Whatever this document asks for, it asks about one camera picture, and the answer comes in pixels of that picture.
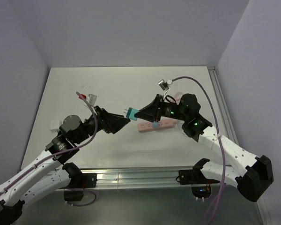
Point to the white plug adapter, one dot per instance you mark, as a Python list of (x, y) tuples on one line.
[(54, 125)]

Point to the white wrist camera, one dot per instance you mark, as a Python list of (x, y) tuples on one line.
[(89, 99), (165, 85)]

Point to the aluminium right side rail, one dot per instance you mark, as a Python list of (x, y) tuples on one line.
[(224, 112)]

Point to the pink power strip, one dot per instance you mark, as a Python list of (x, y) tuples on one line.
[(163, 124)]

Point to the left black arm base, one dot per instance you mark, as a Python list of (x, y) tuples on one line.
[(84, 182)]

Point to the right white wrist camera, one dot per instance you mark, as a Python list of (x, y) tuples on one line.
[(165, 85)]

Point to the light blue charger plug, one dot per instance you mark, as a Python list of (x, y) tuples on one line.
[(155, 125)]

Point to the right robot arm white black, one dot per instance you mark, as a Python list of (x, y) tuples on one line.
[(250, 174)]

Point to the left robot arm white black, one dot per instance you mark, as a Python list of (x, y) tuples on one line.
[(50, 170)]

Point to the aluminium front rail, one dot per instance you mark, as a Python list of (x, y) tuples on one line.
[(126, 178)]

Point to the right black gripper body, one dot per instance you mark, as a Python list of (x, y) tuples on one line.
[(171, 110)]

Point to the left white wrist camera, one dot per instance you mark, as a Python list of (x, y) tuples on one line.
[(89, 99)]

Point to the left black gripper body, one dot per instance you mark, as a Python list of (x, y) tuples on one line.
[(100, 113)]

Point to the aluminium rail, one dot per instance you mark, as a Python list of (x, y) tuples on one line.
[(224, 112), (126, 178)]

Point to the teal plug adapter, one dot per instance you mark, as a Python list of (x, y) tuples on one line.
[(130, 113)]

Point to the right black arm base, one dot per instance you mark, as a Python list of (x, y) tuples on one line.
[(194, 176)]

